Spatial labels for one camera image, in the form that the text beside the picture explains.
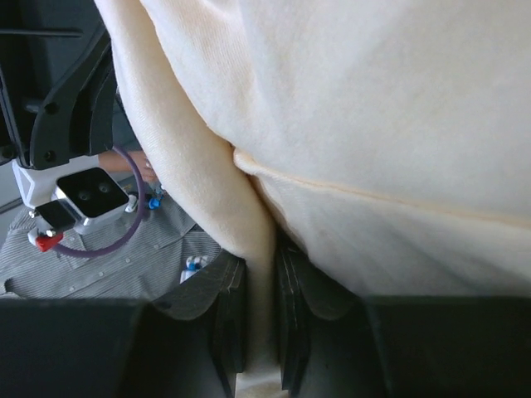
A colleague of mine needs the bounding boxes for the person in striped shirt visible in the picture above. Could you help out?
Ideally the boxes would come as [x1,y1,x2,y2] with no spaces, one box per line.
[1,196,221,300]

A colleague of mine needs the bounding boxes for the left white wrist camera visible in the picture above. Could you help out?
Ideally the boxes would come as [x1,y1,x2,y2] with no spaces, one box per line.
[12,157,144,258]

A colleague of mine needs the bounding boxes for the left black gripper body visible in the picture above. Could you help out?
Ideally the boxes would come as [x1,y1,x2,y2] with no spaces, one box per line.
[1,1,117,170]

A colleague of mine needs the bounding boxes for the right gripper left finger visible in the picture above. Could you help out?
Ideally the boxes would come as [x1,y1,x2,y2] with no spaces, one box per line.
[149,250,248,398]

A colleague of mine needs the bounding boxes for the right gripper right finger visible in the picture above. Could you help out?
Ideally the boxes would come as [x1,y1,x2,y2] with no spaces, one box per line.
[275,235,387,397]

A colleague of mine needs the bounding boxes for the person's bare hand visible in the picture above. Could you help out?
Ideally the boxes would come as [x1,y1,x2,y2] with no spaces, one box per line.
[129,150,158,183]

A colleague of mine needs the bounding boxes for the cream yellow t shirt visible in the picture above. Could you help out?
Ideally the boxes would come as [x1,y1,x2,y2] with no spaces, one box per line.
[96,1,530,397]

